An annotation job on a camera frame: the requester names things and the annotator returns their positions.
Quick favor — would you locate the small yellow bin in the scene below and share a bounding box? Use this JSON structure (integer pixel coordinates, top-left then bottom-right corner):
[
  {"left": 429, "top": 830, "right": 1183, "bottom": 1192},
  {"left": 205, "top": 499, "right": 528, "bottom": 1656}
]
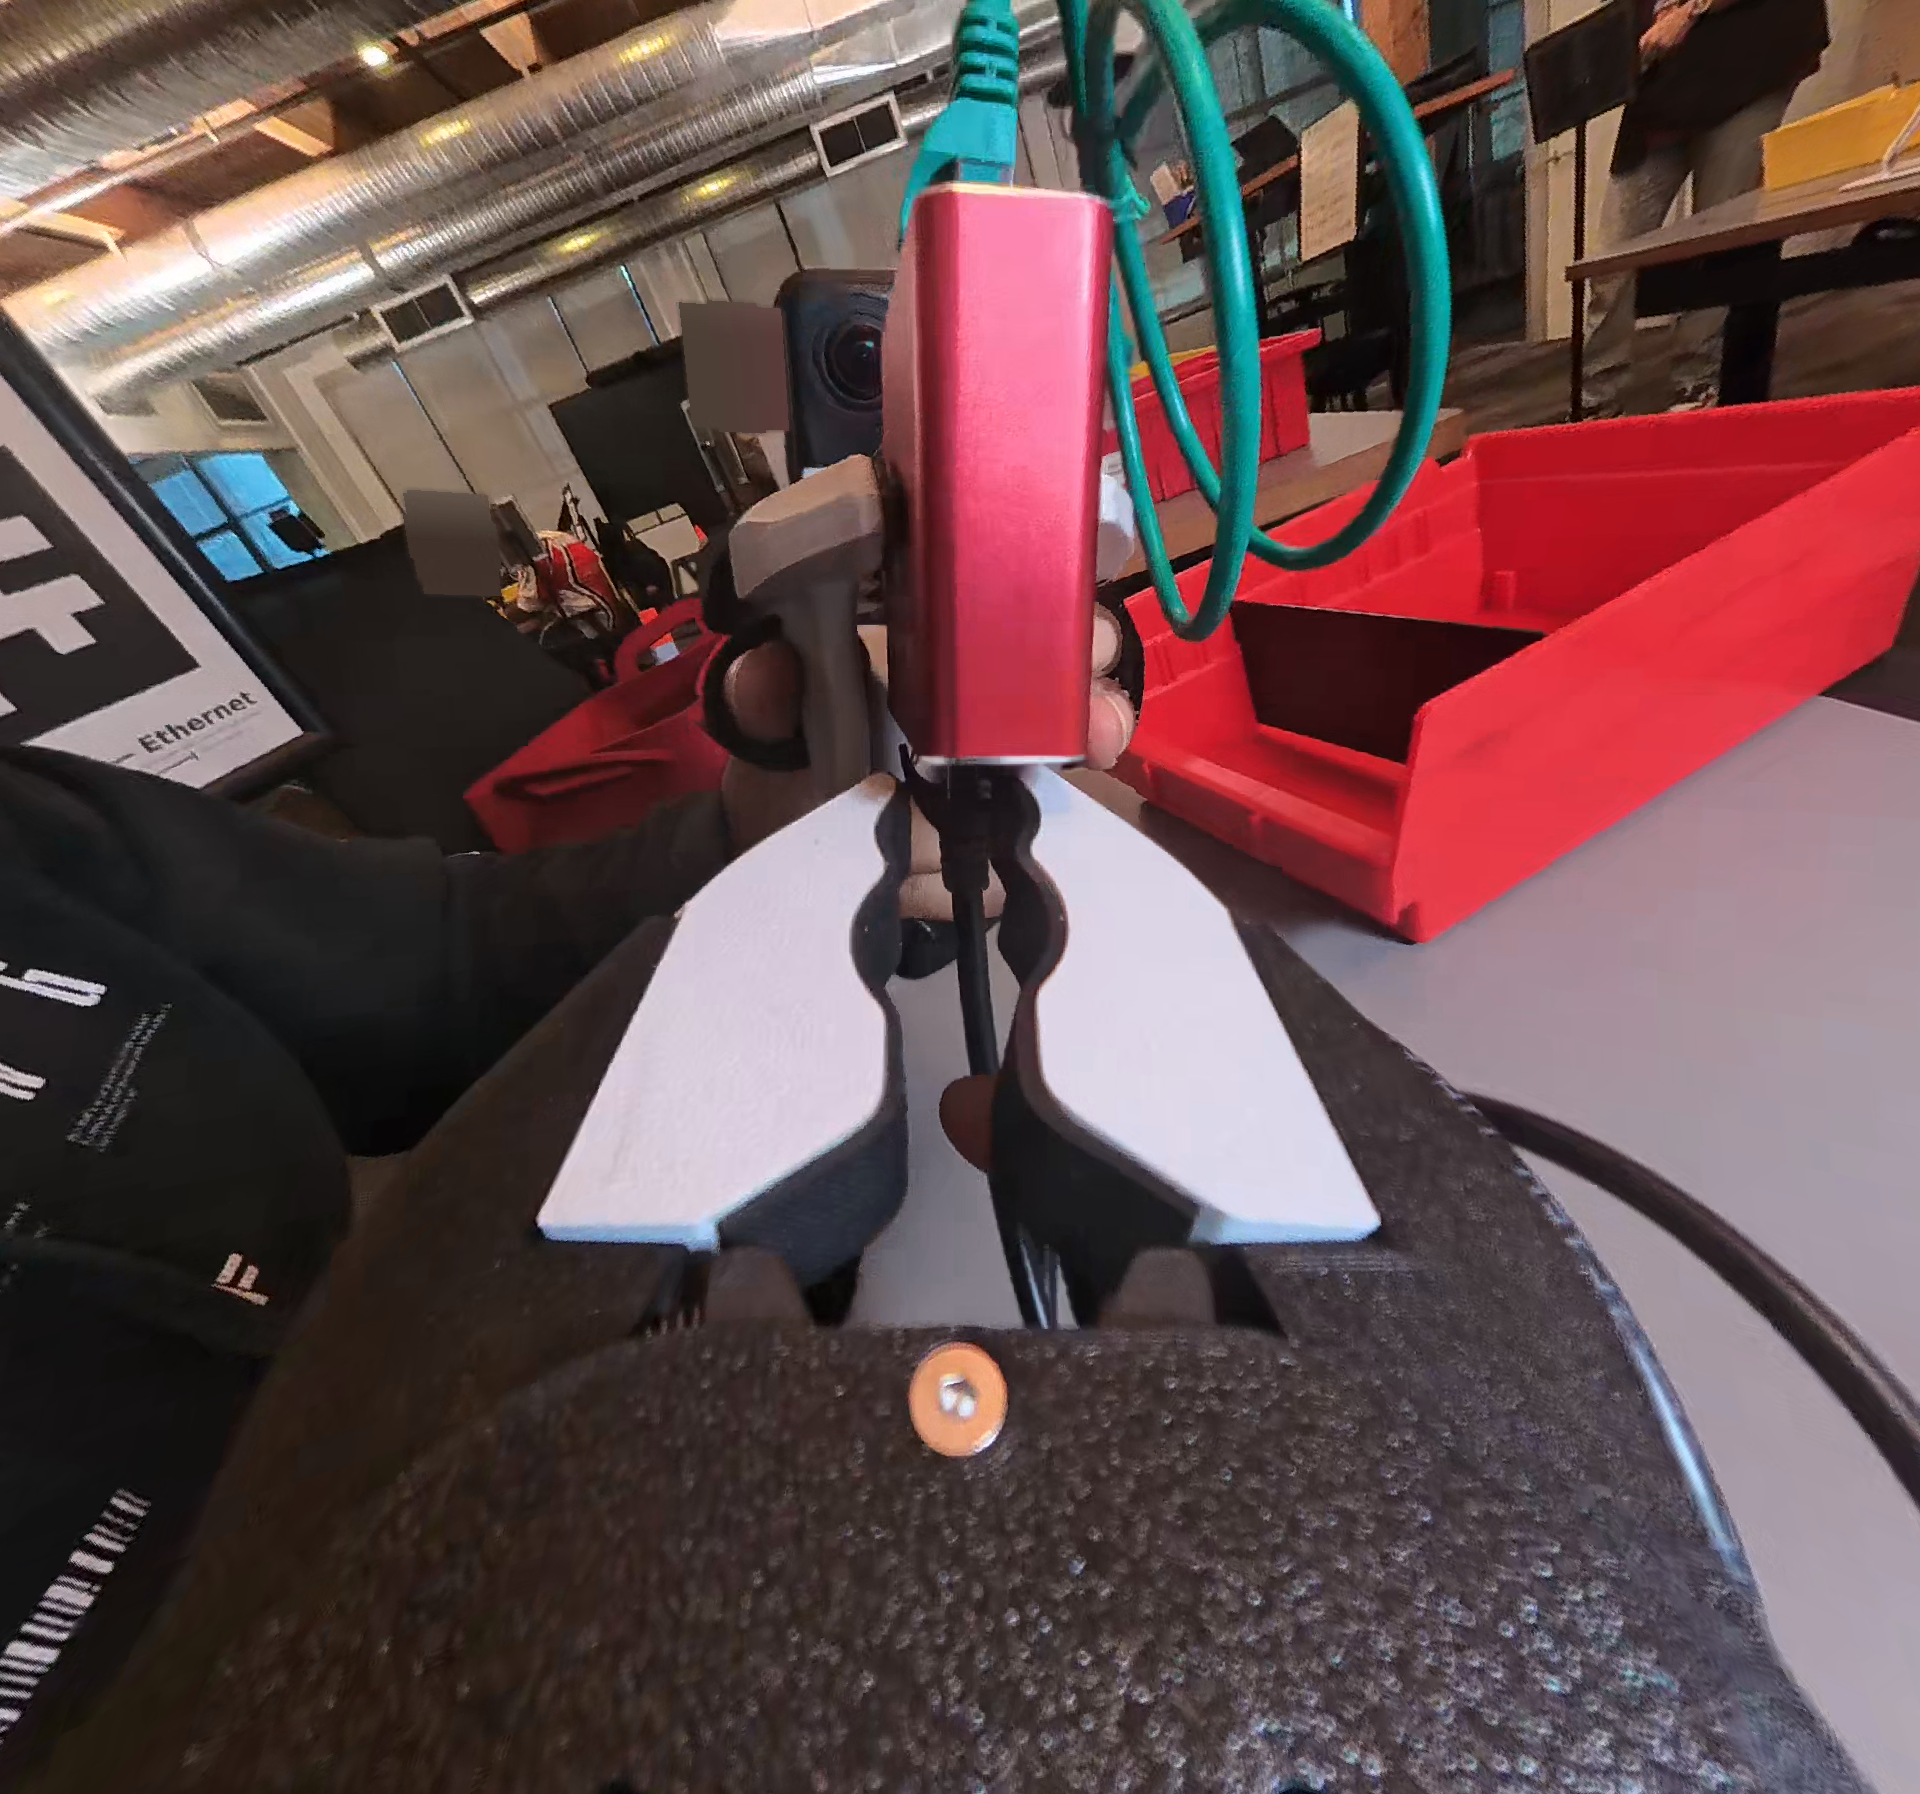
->
[{"left": 1756, "top": 84, "right": 1920, "bottom": 192}]

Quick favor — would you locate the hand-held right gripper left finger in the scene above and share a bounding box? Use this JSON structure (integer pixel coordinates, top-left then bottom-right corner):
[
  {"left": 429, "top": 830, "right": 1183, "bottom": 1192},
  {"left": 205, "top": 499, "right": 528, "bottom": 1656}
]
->
[{"left": 534, "top": 781, "right": 914, "bottom": 1251}]

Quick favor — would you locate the black ethernet cable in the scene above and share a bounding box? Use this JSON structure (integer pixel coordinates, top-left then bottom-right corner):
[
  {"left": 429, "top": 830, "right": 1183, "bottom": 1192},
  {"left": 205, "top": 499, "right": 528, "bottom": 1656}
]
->
[{"left": 896, "top": 752, "right": 1920, "bottom": 1579}]

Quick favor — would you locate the green ethernet cable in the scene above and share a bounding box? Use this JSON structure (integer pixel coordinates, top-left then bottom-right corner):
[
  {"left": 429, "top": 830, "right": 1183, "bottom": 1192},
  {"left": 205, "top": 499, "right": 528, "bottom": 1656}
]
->
[{"left": 902, "top": 0, "right": 1453, "bottom": 638}]

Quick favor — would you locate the red plastic crate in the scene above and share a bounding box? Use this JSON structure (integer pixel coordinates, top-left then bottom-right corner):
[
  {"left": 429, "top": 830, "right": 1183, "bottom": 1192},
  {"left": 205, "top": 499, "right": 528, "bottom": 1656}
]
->
[{"left": 1118, "top": 327, "right": 1324, "bottom": 470}]

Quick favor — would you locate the person's left forearm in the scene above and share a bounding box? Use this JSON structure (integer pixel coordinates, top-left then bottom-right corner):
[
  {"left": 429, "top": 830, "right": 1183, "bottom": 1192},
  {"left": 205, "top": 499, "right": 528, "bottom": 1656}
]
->
[{"left": 299, "top": 771, "right": 738, "bottom": 1161}]

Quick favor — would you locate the red ethernet splitter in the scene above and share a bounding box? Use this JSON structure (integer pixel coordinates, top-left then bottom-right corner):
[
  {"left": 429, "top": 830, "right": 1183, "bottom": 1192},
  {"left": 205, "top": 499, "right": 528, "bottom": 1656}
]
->
[{"left": 877, "top": 184, "right": 1118, "bottom": 769}]

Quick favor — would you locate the large red felt tote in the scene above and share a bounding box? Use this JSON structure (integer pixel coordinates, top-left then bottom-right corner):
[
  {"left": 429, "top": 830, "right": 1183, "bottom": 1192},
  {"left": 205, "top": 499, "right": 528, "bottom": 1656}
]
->
[{"left": 464, "top": 611, "right": 736, "bottom": 855}]

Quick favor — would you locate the red plastic bin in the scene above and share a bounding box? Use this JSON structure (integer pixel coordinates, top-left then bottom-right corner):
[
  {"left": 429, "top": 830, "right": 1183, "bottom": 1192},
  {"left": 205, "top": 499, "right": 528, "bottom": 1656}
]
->
[{"left": 1118, "top": 387, "right": 1920, "bottom": 946}]

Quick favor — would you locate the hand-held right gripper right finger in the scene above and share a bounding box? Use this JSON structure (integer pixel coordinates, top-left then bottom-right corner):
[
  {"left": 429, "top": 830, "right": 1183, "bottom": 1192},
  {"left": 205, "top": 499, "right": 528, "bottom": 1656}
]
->
[{"left": 988, "top": 771, "right": 1380, "bottom": 1251}]

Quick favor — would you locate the black sign holder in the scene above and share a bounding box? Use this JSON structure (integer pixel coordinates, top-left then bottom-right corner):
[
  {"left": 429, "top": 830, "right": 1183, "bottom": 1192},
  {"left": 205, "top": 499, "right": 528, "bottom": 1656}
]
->
[{"left": 1525, "top": 0, "right": 1638, "bottom": 418}]

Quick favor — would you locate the black bin divider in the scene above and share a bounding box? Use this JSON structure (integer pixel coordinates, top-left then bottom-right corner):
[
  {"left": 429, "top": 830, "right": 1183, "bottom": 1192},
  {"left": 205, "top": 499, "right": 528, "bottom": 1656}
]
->
[{"left": 1234, "top": 601, "right": 1550, "bottom": 763}]

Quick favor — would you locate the framed black white poster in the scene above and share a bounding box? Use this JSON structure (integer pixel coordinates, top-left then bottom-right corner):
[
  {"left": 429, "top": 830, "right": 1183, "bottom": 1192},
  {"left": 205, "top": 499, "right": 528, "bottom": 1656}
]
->
[{"left": 0, "top": 310, "right": 334, "bottom": 793}]

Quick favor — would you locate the person's left hand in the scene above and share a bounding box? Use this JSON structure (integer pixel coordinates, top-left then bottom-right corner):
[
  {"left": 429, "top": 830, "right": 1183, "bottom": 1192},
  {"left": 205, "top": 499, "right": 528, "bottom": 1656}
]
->
[{"left": 718, "top": 601, "right": 1144, "bottom": 925}]

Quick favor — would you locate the wooden background table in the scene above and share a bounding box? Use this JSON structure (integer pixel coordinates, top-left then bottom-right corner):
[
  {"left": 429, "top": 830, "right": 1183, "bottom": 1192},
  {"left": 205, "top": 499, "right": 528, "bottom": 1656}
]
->
[{"left": 1566, "top": 180, "right": 1920, "bottom": 404}]

